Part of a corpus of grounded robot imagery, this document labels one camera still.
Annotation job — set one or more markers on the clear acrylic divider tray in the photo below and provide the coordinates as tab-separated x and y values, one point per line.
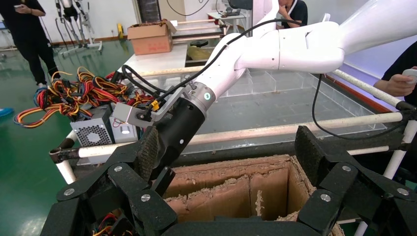
277	107

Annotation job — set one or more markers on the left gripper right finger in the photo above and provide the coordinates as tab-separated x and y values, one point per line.
338	182

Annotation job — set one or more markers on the white pipe cart frame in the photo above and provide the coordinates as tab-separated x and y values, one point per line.
260	131

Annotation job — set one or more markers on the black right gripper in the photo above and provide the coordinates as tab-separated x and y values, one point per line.
179	130

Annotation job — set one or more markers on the wooden plank rack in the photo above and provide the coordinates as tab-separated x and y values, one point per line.
198	32

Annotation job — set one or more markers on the white remote control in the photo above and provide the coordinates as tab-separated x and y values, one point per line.
411	75

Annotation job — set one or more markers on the cardboard box with dividers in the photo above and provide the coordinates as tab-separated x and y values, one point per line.
228	195

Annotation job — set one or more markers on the small yellow object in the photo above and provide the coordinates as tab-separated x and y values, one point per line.
120	31

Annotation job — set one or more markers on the yellow plastic bag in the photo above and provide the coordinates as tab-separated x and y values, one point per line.
198	53

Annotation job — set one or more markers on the seated person in black shirt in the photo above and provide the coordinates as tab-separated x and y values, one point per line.
298	13

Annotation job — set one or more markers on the brown carton with red print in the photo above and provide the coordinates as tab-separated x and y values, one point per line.
150	42

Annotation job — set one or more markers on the person holding white remote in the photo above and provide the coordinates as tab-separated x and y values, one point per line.
400	65

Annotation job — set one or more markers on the person in black clothes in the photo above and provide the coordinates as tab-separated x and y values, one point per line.
29	32

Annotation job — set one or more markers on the white workbench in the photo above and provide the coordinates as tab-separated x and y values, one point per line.
156	62

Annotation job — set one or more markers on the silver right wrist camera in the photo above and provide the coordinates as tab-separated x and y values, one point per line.
125	114

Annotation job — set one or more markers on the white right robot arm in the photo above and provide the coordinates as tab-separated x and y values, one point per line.
293	49

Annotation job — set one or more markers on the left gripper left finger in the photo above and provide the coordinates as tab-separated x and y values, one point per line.
127	182

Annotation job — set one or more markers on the white stand with black arms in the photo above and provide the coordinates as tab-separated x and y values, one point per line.
85	19

